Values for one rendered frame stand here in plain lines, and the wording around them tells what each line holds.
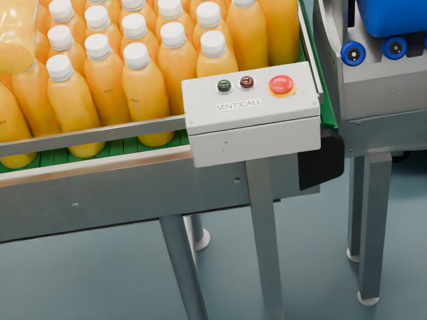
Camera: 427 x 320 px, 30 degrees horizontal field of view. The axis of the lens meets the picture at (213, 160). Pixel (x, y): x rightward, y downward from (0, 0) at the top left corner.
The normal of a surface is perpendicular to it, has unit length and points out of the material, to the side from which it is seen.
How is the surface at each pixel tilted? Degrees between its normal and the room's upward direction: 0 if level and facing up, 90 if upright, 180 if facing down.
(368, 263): 90
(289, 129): 90
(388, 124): 110
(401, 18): 101
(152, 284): 0
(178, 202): 90
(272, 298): 90
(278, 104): 0
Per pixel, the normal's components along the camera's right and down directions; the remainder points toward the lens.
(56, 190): 0.11, 0.76
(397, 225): -0.11, -0.62
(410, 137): 0.14, 0.92
